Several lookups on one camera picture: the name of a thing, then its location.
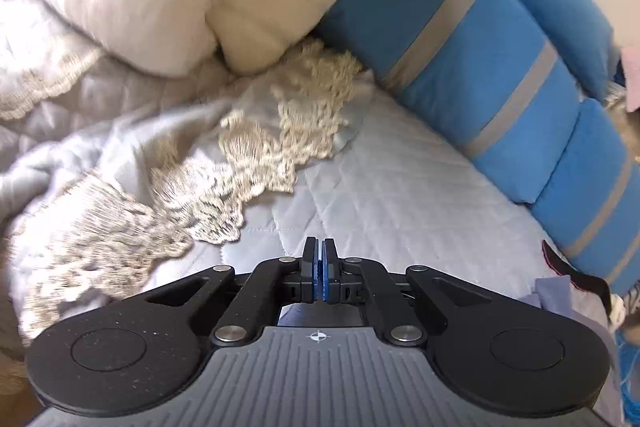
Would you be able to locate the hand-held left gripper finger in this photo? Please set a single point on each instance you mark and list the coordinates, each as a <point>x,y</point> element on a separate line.
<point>326,279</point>
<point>314,279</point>

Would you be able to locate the blue-grey fleece pants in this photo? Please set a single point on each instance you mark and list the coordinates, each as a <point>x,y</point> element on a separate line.
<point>555,294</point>

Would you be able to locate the quilted grey bedspread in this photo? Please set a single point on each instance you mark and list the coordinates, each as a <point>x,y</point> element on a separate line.
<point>425,187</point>

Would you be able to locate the lace-trimmed grey cloth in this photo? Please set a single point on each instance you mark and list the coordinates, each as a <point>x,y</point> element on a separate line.
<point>125,142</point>

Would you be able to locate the striped blue pillow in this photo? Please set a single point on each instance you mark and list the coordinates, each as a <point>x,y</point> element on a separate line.
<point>425,32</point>
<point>590,187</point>

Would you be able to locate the silver floral cover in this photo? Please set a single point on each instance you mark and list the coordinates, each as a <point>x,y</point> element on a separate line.
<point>617,107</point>

